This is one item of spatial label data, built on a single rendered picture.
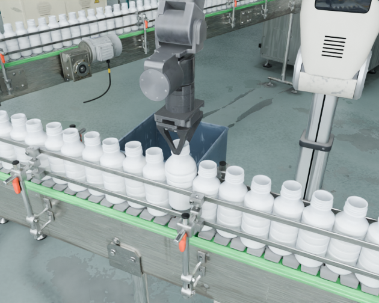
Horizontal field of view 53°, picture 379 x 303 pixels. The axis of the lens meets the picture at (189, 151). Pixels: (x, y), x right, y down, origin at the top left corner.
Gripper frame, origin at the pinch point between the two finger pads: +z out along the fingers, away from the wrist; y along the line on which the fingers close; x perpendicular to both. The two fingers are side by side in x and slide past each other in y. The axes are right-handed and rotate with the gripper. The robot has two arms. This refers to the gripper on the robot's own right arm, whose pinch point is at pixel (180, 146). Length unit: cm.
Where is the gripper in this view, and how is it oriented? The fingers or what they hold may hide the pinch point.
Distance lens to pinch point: 80.1
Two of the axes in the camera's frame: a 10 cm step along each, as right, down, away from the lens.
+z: 0.0, 8.5, 5.2
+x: 9.1, 2.2, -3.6
